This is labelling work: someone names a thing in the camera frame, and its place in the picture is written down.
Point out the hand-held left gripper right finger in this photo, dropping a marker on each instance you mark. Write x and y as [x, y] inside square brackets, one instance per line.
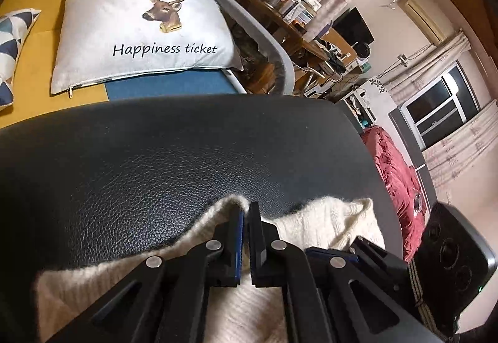
[253, 245]

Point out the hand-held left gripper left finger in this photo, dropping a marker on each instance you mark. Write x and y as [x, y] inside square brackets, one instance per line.
[239, 245]

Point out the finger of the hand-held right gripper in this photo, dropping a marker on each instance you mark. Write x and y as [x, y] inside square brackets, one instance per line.
[330, 252]
[383, 265]

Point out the cream knit sweater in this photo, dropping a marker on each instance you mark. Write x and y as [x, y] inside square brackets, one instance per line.
[311, 222]

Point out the red ruffled quilt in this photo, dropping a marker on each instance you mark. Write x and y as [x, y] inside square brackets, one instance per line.
[397, 179]

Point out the sliding window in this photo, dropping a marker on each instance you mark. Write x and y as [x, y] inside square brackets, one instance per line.
[443, 105]

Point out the white round fan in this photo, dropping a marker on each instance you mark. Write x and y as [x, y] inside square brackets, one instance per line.
[363, 51]

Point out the wooden side table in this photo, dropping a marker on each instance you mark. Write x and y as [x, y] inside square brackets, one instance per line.
[284, 27]

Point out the black television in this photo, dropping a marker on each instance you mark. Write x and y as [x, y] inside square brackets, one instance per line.
[352, 27]

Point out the cluster of jars and bottles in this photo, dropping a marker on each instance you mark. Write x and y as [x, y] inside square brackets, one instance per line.
[291, 4]

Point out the white deer print pillow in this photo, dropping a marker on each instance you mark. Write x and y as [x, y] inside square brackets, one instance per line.
[116, 27]

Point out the geometric print pillow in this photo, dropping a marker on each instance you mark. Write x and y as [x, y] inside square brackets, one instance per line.
[15, 47]

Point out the wall air conditioner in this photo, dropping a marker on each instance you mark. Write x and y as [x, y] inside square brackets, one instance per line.
[422, 18]

